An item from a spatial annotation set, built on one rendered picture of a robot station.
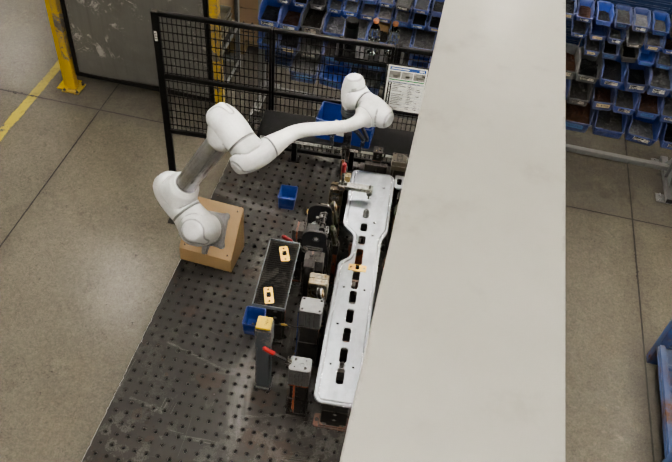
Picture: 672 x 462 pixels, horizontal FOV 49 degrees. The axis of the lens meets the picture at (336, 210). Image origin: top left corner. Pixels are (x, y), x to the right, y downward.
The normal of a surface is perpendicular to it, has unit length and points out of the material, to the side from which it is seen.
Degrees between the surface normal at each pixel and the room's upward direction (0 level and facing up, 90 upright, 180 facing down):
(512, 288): 0
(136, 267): 0
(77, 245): 0
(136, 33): 91
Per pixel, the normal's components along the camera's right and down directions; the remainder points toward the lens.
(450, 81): 0.07, -0.69
